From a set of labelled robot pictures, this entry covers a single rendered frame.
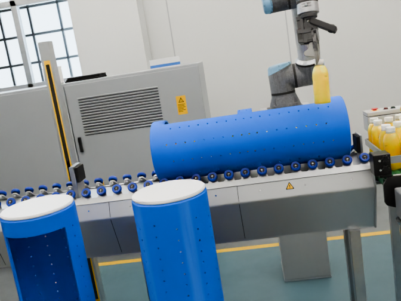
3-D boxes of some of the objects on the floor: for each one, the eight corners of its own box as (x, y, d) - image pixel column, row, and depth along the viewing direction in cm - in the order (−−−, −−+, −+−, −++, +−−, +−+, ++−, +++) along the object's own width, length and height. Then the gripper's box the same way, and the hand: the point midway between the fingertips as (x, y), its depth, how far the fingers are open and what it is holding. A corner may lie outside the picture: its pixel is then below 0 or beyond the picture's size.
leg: (358, 347, 241) (345, 227, 228) (370, 346, 240) (358, 226, 228) (361, 355, 235) (348, 232, 223) (373, 353, 234) (361, 230, 222)
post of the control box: (395, 305, 271) (381, 128, 252) (403, 304, 271) (389, 127, 252) (398, 309, 267) (383, 129, 248) (406, 308, 267) (391, 128, 248)
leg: (352, 331, 254) (340, 217, 242) (363, 330, 253) (352, 215, 241) (354, 337, 248) (342, 221, 236) (366, 337, 248) (354, 219, 236)
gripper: (298, 20, 213) (304, 68, 213) (294, 14, 202) (299, 65, 202) (318, 16, 210) (324, 65, 210) (315, 10, 199) (321, 62, 199)
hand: (318, 61), depth 205 cm, fingers closed on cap, 4 cm apart
